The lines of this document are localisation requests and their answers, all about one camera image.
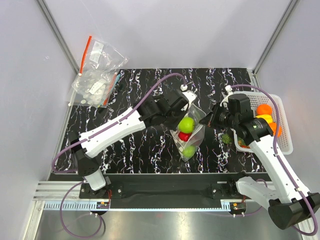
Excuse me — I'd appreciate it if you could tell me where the clear bag with coloured zippers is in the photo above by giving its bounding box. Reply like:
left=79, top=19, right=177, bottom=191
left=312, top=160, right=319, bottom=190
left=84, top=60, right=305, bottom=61
left=71, top=70, right=119, bottom=108

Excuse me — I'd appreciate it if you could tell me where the orange fruit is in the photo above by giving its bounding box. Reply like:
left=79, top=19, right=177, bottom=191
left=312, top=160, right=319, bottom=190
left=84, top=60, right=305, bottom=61
left=269, top=122, right=282, bottom=137
left=256, top=104, right=273, bottom=116

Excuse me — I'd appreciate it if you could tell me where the orange fruit lower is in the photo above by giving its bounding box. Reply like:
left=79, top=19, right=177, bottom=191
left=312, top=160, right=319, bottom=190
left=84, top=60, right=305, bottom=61
left=269, top=122, right=282, bottom=137

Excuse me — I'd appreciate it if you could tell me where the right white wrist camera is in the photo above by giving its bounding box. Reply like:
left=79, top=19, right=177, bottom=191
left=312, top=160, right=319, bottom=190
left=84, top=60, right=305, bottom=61
left=219, top=85, right=234, bottom=110

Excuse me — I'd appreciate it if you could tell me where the clear bag with white dots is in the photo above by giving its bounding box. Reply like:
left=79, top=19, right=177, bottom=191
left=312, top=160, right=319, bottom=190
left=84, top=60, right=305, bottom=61
left=170, top=103, right=206, bottom=162

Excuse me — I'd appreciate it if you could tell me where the yellow bell pepper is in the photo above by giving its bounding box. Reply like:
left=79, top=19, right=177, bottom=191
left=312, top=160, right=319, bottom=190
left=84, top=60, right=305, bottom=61
left=256, top=114, right=274, bottom=124

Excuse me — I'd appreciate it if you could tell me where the orange fruit top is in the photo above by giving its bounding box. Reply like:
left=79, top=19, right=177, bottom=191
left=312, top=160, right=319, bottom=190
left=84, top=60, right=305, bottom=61
left=256, top=104, right=273, bottom=116

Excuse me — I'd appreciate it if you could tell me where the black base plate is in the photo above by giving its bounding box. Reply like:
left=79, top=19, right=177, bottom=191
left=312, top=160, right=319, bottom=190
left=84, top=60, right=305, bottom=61
left=79, top=173, right=243, bottom=210

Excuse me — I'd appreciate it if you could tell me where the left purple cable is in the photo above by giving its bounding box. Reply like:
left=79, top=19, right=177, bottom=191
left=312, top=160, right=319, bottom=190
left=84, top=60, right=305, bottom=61
left=51, top=72, right=187, bottom=238

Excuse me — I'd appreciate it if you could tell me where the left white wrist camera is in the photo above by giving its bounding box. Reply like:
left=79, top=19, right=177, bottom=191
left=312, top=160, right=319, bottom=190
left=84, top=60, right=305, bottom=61
left=180, top=84, right=197, bottom=111

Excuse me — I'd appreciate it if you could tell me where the red apple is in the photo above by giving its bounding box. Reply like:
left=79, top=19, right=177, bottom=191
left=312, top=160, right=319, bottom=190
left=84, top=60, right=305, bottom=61
left=178, top=131, right=192, bottom=142

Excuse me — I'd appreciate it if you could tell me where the white plastic basket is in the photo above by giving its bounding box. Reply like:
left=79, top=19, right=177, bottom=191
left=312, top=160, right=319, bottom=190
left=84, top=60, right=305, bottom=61
left=235, top=91, right=293, bottom=155

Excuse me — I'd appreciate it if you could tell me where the black marble pattern mat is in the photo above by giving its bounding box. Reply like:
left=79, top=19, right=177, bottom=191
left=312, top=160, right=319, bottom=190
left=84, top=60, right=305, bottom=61
left=66, top=68, right=265, bottom=174

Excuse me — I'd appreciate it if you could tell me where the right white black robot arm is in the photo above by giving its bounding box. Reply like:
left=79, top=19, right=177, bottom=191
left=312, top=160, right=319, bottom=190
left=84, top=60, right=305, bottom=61
left=199, top=93, right=320, bottom=230

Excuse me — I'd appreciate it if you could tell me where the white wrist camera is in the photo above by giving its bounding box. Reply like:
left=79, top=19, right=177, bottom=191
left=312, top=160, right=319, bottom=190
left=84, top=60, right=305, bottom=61
left=219, top=85, right=234, bottom=110
left=180, top=84, right=197, bottom=111

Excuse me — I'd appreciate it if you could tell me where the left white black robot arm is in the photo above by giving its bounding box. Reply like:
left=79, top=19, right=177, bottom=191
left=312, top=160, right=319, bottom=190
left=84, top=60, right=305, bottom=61
left=68, top=89, right=197, bottom=198

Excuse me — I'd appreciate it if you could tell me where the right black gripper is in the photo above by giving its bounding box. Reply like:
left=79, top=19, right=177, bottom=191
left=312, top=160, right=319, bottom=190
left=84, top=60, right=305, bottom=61
left=199, top=102, right=239, bottom=131

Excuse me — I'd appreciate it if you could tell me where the green plastic leaf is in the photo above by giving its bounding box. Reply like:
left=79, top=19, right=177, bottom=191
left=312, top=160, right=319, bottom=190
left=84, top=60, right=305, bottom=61
left=221, top=133, right=233, bottom=145

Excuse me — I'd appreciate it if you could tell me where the clear bag with red zipper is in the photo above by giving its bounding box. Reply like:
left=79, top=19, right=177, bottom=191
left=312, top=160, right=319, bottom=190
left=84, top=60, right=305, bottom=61
left=78, top=35, right=129, bottom=77

